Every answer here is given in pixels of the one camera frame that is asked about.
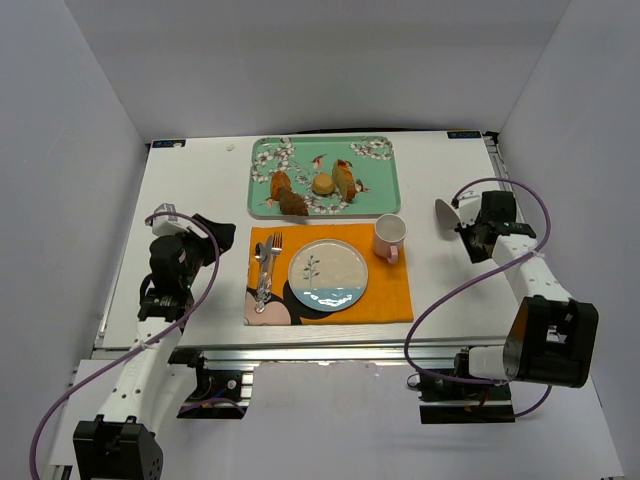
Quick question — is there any metal cake server wooden handle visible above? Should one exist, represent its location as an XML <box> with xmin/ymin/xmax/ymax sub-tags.
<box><xmin>434</xmin><ymin>199</ymin><xmax>460</xmax><ymax>231</ymax></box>

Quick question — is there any sliced bread loaf piece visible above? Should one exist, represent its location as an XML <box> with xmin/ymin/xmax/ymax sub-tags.
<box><xmin>332</xmin><ymin>159</ymin><xmax>357</xmax><ymax>203</ymax></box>

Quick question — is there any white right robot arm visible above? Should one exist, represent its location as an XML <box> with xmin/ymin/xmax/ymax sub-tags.
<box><xmin>452</xmin><ymin>191</ymin><xmax>599</xmax><ymax>388</ymax></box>

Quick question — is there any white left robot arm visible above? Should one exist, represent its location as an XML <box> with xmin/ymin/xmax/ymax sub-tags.
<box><xmin>73</xmin><ymin>212</ymin><xmax>236</xmax><ymax>479</ymax></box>

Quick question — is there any silver spoon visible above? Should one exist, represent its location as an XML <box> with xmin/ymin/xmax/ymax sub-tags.
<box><xmin>254</xmin><ymin>242</ymin><xmax>267</xmax><ymax>314</ymax></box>

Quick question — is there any silver fork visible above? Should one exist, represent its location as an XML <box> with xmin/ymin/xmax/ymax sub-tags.
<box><xmin>265</xmin><ymin>231</ymin><xmax>283</xmax><ymax>294</ymax></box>

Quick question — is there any pink ceramic mug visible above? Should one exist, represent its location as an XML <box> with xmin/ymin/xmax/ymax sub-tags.
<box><xmin>373</xmin><ymin>214</ymin><xmax>407</xmax><ymax>264</ymax></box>

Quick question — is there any orange cartoon placemat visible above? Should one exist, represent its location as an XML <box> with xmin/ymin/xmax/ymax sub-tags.
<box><xmin>244</xmin><ymin>224</ymin><xmax>413</xmax><ymax>326</ymax></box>

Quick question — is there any right blue table label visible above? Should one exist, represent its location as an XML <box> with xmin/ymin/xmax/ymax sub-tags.
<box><xmin>446</xmin><ymin>130</ymin><xmax>483</xmax><ymax>140</ymax></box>

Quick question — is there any blue table label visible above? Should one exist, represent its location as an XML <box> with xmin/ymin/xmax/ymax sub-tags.
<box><xmin>446</xmin><ymin>130</ymin><xmax>483</xmax><ymax>140</ymax></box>
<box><xmin>151</xmin><ymin>139</ymin><xmax>186</xmax><ymax>149</ymax></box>

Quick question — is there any left blue table label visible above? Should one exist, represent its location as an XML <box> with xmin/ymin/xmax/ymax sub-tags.
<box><xmin>151</xmin><ymin>139</ymin><xmax>186</xmax><ymax>149</ymax></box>

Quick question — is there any dark brown chocolate pastry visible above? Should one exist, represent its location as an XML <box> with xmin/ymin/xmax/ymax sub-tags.
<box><xmin>278</xmin><ymin>187</ymin><xmax>309</xmax><ymax>216</ymax></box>

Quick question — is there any golden croissant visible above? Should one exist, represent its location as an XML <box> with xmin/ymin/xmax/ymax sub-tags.
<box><xmin>270</xmin><ymin>171</ymin><xmax>291</xmax><ymax>201</ymax></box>

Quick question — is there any green floral serving tray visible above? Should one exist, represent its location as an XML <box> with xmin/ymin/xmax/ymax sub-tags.
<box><xmin>247</xmin><ymin>134</ymin><xmax>401</xmax><ymax>218</ymax></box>

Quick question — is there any blue white ceramic plate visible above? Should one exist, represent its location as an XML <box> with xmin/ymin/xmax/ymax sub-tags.
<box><xmin>288</xmin><ymin>239</ymin><xmax>368</xmax><ymax>313</ymax></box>

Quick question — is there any round yellow muffin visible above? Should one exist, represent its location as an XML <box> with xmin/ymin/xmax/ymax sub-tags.
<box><xmin>312</xmin><ymin>173</ymin><xmax>335</xmax><ymax>196</ymax></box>

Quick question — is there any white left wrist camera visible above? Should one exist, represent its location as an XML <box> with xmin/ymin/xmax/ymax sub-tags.
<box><xmin>145</xmin><ymin>202</ymin><xmax>188</xmax><ymax>237</ymax></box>

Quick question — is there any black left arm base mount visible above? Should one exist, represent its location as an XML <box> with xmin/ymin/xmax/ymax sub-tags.
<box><xmin>169</xmin><ymin>349</ymin><xmax>252</xmax><ymax>420</ymax></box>

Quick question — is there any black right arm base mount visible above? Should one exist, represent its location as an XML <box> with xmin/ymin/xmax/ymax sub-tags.
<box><xmin>406</xmin><ymin>373</ymin><xmax>515</xmax><ymax>425</ymax></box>

